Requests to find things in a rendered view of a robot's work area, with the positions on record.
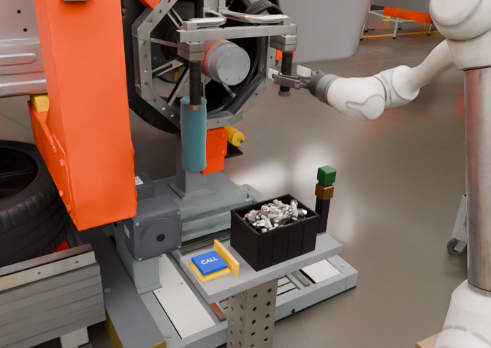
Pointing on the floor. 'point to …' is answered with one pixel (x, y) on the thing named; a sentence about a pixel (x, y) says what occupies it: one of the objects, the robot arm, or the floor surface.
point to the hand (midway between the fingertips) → (286, 72)
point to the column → (252, 316)
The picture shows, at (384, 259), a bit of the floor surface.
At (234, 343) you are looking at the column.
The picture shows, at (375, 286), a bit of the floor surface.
